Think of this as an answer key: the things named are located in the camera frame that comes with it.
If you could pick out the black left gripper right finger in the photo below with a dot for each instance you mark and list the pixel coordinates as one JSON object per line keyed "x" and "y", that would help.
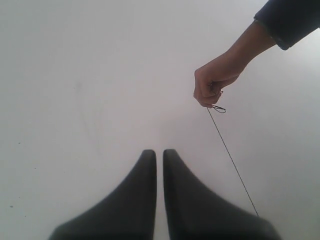
{"x": 194, "y": 212}

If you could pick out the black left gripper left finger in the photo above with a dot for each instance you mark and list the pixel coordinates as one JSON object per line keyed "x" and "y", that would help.
{"x": 127, "y": 213}

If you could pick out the person's hand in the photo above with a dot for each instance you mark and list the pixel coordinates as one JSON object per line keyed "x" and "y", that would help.
{"x": 222, "y": 71}

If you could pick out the dark sleeved forearm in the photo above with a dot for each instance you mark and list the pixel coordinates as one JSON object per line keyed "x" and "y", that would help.
{"x": 279, "y": 22}

